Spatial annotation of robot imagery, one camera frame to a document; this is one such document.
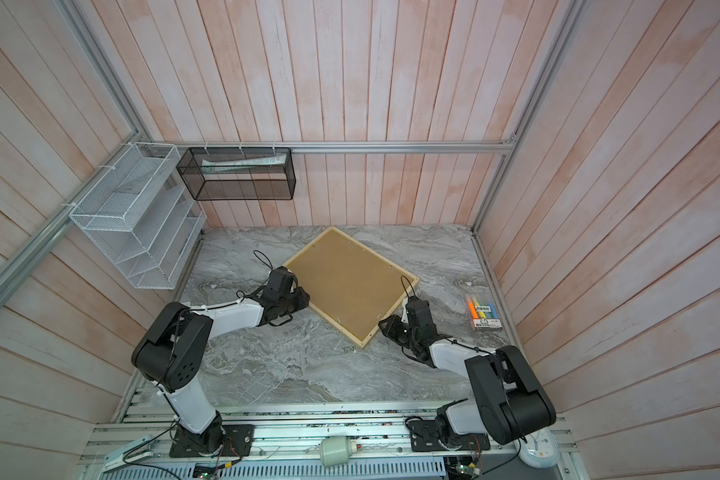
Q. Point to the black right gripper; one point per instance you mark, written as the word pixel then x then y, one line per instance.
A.
pixel 391 326

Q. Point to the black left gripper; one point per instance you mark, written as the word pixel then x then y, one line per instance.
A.
pixel 302 299

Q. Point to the wooden backing board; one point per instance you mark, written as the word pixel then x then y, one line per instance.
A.
pixel 348 282

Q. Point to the light wooden picture frame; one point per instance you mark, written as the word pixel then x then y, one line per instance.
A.
pixel 360 339

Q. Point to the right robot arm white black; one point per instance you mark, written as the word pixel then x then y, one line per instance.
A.
pixel 508 402

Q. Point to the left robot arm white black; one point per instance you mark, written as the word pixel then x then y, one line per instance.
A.
pixel 170 353

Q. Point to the coloured marker pack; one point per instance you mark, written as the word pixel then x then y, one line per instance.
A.
pixel 482 315

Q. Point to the white cylindrical device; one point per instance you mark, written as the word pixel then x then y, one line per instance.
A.
pixel 337 450

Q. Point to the paper in black basket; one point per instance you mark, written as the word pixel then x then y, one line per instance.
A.
pixel 260 165

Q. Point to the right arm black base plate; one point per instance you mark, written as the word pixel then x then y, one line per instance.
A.
pixel 434 435

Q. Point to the black wire mesh basket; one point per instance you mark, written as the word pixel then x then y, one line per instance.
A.
pixel 225 187

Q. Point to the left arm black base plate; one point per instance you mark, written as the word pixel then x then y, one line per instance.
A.
pixel 227 440

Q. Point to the white wire mesh shelf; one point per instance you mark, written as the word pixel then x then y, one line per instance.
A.
pixel 146 228

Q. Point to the white wall clock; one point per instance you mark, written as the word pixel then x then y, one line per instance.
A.
pixel 539 450

